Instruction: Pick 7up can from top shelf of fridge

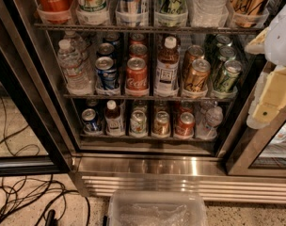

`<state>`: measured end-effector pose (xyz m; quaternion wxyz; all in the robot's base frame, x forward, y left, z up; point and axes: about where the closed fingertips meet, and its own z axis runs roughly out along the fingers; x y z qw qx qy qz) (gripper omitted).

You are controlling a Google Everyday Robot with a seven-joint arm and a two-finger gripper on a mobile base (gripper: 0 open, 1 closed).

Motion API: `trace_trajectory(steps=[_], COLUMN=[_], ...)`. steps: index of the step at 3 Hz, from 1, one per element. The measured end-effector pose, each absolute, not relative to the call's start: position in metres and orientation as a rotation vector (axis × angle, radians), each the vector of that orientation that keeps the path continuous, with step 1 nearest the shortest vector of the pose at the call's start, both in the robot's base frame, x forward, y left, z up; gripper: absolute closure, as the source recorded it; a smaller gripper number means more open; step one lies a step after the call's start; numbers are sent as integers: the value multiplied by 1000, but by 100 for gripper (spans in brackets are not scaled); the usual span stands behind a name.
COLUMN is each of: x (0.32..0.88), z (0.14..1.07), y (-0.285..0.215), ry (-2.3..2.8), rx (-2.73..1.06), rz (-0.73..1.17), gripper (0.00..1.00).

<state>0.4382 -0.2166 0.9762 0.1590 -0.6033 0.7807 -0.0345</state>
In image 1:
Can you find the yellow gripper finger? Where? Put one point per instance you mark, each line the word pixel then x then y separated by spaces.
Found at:
pixel 269 98
pixel 256 46

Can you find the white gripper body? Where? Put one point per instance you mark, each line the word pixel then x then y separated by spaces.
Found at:
pixel 280 44

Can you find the green LaCroix can middle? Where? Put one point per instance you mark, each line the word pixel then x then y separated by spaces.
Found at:
pixel 223 54

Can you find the green LaCroix can front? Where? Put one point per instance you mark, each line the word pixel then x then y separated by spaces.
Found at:
pixel 228 76

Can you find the orange LaCroix can top shelf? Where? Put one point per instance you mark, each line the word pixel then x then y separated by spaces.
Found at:
pixel 246 13

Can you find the orange LaCroix can behind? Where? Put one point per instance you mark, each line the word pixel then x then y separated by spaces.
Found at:
pixel 193 52

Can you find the clear water bottle top shelf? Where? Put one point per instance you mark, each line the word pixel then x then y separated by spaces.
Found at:
pixel 207 13

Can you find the orange LaCroix can front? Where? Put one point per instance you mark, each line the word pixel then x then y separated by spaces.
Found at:
pixel 197 75

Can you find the water bottle bottom shelf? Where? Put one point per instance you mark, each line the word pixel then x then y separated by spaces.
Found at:
pixel 206 129

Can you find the red can bottom shelf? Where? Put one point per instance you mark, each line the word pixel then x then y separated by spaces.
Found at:
pixel 185 125

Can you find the orange gold can bottom shelf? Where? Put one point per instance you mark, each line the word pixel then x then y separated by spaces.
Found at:
pixel 161 123

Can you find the red Coca-Cola can behind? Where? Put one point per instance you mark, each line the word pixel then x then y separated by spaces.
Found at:
pixel 139 50

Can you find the red Coca-Cola can front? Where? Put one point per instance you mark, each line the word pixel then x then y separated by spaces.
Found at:
pixel 136 74

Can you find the stainless steel fridge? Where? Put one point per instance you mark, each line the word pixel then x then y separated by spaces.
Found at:
pixel 227 168

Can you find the blue Pepsi can behind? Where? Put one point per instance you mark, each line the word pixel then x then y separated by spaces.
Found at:
pixel 106 50

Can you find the blue pepsi can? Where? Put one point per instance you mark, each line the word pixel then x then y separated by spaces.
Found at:
pixel 106 50
pixel 107 72

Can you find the blue Pepsi can front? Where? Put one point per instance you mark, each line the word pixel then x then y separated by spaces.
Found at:
pixel 107 72

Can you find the small tea bottle bottom shelf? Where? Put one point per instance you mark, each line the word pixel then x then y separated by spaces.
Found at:
pixel 114 119

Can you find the blue can bottom shelf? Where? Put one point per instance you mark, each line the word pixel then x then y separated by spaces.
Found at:
pixel 91 120

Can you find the front water bottle middle shelf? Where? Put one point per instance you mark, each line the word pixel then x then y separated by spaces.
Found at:
pixel 71 63

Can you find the fridge glass door left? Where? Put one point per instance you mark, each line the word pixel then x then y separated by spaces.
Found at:
pixel 29 140

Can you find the brown iced tea bottle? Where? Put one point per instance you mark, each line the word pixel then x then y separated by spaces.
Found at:
pixel 167 65

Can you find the clear plastic bin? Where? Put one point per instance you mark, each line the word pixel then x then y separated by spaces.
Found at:
pixel 156 208

